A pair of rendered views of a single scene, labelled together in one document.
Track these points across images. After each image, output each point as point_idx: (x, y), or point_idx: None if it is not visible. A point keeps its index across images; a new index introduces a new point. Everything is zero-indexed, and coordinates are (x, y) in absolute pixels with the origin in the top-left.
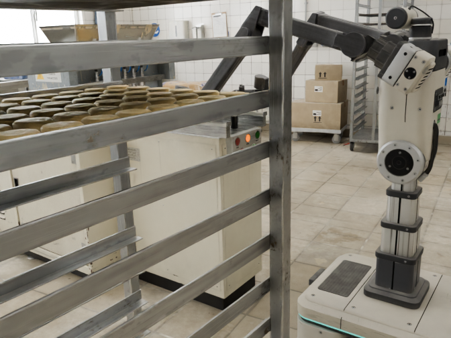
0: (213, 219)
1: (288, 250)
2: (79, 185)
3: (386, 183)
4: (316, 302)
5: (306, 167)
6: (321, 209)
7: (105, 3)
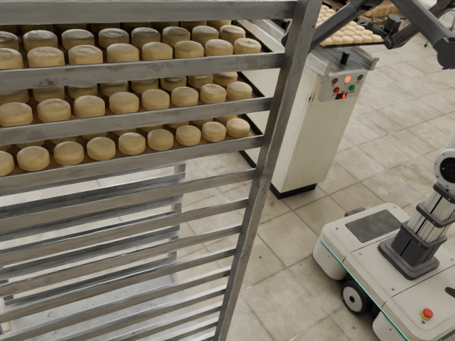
0: (182, 215)
1: (252, 240)
2: None
3: None
4: (335, 235)
5: (439, 90)
6: (419, 141)
7: None
